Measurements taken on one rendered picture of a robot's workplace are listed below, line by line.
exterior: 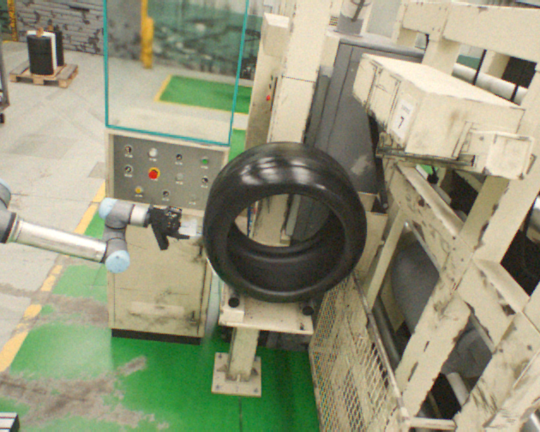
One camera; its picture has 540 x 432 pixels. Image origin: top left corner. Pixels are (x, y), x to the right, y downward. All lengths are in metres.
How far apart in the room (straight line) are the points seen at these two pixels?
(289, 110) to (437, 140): 0.69
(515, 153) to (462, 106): 0.15
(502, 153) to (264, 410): 1.80
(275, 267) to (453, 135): 0.95
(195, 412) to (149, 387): 0.28
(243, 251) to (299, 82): 0.70
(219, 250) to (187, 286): 0.92
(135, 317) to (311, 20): 1.79
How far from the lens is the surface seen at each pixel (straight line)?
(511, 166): 1.02
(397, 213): 1.77
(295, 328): 1.63
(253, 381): 2.46
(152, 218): 1.48
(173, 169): 1.99
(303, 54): 1.54
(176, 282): 2.27
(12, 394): 2.50
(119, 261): 1.40
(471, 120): 1.06
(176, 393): 2.39
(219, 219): 1.32
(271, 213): 1.74
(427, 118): 1.01
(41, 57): 7.61
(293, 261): 1.73
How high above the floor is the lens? 1.91
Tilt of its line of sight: 28 degrees down
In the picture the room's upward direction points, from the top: 11 degrees clockwise
